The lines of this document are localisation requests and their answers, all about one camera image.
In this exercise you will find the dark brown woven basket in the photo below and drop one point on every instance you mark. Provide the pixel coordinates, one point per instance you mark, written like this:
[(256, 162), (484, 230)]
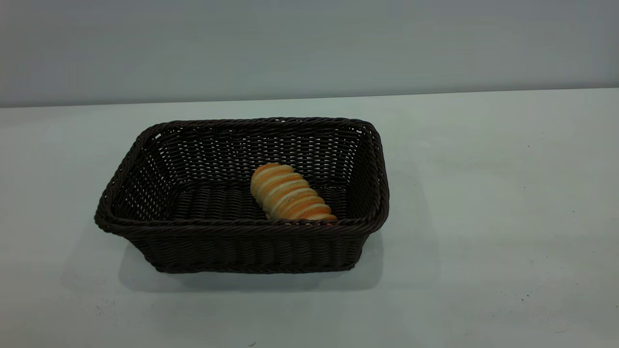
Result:
[(242, 251)]

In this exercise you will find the striped orange bread roll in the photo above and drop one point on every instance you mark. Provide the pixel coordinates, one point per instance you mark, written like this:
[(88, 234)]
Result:
[(287, 193)]

